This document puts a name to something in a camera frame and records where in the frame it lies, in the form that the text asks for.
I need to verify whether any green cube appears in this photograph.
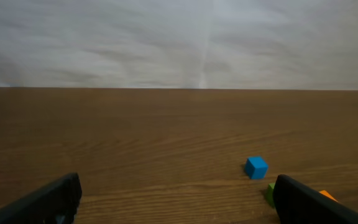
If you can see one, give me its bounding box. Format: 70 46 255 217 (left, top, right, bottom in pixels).
265 182 276 208

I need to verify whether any blue cube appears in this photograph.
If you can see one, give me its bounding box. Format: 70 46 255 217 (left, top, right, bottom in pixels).
244 156 269 180

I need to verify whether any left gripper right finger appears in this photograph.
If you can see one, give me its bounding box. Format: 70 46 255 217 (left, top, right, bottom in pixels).
272 174 358 224

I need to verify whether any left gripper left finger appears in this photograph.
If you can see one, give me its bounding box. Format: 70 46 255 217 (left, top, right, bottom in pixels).
0 172 83 224

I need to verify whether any orange cube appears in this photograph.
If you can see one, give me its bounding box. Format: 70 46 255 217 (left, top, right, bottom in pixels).
318 190 338 203

